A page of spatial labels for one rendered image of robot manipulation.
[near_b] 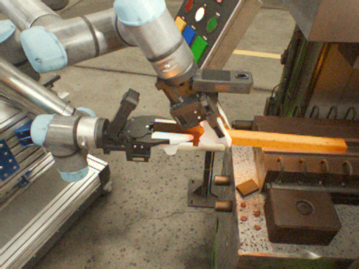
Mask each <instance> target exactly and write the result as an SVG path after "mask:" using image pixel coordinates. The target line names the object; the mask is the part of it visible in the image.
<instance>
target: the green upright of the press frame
mask: <svg viewBox="0 0 359 269"><path fill-rule="evenodd" d="M302 43H303V41H302V40H301V39H300V40H299V46H298V48H297V52H296V58H295V59H294V64H293V68H292V72H291V74H290V80H289V83H288V85H287V89H288V88H289V87H290V84H291V81H292V78H293V74H294V71H295V68H296V66H297V61H298V59H299V53H300V51H301V49H302ZM319 45H320V41H309V47H308V49H307V51H306V57H305V59H304V62H303V67H302V70H301V71H300V75H299V78H298V81H297V85H296V88H295V89H294V94H293V97H294V100H293V101H292V99H291V102H290V107H289V109H288V111H287V116H291V117H292V114H293V112H294V108H295V106H296V105H298V104H299V105H300V106H301V116H300V117H305V118H308V117H309V116H310V114H311V110H312V108H313V106H315V105H317V106H318V107H319V110H320V113H319V117H318V118H326V117H327V114H328V112H329V110H330V107H331V106H336V107H337V119H344V116H345V114H346V112H347V110H348V108H349V107H350V106H353V107H354V108H355V109H356V117H355V119H354V120H359V69H353V68H351V66H350V64H349V63H348V62H347V61H346V59H344V57H343V55H341V53H340V52H339V51H338V50H337V47H338V45H339V42H332V41H325V42H324V44H323V49H322V50H321V52H320V57H319V58H318V61H317V64H316V68H315V70H314V72H313V76H312V79H311V82H310V85H309V88H306V84H307V80H308V78H309V75H310V71H311V69H312V66H313V62H314V60H315V58H316V53H317V51H318V49H319ZM286 99H287V91H286V94H285V97H284V102H283V108H284V104H285V100H286ZM352 117H353V110H352V109H351V111H350V113H349V114H348V115H347V118H346V120H351V119H352Z"/></svg>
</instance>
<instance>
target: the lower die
mask: <svg viewBox="0 0 359 269"><path fill-rule="evenodd" d="M251 131H257V132H270V133H277V134H284V135H304V136H311V137H324V138H337V139H343V140H344V142H359V120H354V121H351V120H344V119H336V120H334V119H331V118H318V119H317V120H314V118H305V117H300V118H298V117H291V116H282V117H281V118H279V116H255V117H254V120H253V126H252V130H251ZM253 152H254V156H255V162H256V169H257V176H258V180H259V189H260V192H263V193H266V192H265V183H269V182H270V181H275V180H276V179H277V178H278V176H279V174H280V163H278V162H277V159H279V158H282V159H283V160H284V173H283V175H282V177H281V181H282V182H293V183H297V181H298V180H300V179H301V175H302V173H303V171H304V165H303V163H299V160H300V159H304V160H305V161H306V164H307V173H306V175H305V177H304V180H303V183H304V184H307V183H314V184H317V183H319V182H320V181H322V179H323V177H324V176H325V173H326V165H325V163H324V164H323V165H321V164H320V162H321V161H322V160H324V159H325V160H327V161H328V163H329V165H330V173H329V176H327V179H326V181H325V184H332V185H340V184H341V183H343V182H344V180H345V179H346V178H347V176H348V173H349V168H348V165H347V164H346V165H342V163H343V162H344V161H346V160H347V161H349V162H351V165H352V167H353V174H352V176H351V178H350V179H349V181H348V182H347V186H359V152H350V151H316V150H304V149H268V148H264V151H263V150H262V148H260V147H253ZM255 152H256V154H255Z"/></svg>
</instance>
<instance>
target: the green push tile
mask: <svg viewBox="0 0 359 269"><path fill-rule="evenodd" d="M207 47H208V44H207V43H206V42H205V41H204V40H203V39H202V38H201V37H200V36H198V37H197V39H196V40H195V41H194V44H193V45H192V47H191V52H192V53H193V55H194V59H195V62H196V63H197V64H198V62H199V61H200V59H201V58H202V55H203V53H204V52H205V49H206V48H207Z"/></svg>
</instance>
